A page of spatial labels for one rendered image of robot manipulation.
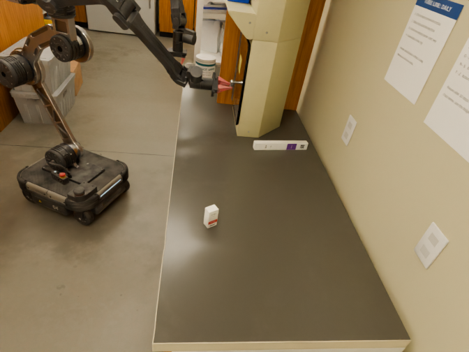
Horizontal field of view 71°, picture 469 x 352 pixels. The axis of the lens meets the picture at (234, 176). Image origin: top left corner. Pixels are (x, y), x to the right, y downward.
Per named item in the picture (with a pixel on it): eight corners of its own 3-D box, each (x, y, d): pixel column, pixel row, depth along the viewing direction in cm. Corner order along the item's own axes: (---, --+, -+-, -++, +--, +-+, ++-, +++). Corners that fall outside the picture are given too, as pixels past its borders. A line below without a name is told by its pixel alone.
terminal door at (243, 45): (233, 100, 189) (243, 26, 165) (237, 126, 165) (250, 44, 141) (232, 100, 189) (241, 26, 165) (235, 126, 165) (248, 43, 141)
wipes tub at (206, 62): (213, 76, 229) (216, 54, 220) (213, 83, 218) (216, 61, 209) (195, 74, 227) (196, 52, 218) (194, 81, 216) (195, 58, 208)
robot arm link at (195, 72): (181, 68, 161) (174, 82, 158) (182, 54, 150) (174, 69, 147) (204, 79, 161) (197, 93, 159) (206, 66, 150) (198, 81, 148)
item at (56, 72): (76, 72, 350) (71, 40, 330) (56, 96, 302) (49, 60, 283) (34, 68, 344) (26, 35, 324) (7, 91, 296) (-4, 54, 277)
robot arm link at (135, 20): (121, -4, 130) (108, 16, 127) (130, -6, 127) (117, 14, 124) (184, 71, 163) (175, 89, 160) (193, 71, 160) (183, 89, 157)
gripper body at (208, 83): (217, 72, 157) (201, 70, 156) (216, 92, 156) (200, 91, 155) (215, 77, 163) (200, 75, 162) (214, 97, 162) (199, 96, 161)
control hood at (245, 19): (244, 22, 165) (248, -1, 159) (252, 40, 139) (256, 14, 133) (221, 19, 163) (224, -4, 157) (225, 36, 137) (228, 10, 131)
